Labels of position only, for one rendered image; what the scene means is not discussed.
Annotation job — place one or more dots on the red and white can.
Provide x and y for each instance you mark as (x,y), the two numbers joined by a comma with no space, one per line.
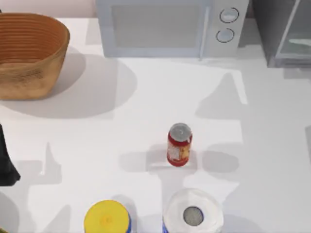
(179,151)

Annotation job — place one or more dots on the pale microwave oven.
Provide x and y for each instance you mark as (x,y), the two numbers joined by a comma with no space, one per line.
(160,26)

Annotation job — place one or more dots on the white paper roll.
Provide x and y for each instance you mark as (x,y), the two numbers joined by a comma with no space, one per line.
(193,213)

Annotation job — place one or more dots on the microwave knob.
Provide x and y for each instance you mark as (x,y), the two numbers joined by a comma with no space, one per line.
(229,14)
(225,35)

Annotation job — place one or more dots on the yellow-lidded blue can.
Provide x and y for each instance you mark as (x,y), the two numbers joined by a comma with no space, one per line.
(107,218)

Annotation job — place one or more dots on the brown woven basket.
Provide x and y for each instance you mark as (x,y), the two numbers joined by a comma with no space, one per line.
(29,60)

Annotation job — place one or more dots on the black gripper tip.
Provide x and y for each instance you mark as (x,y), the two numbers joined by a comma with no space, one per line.
(6,165)

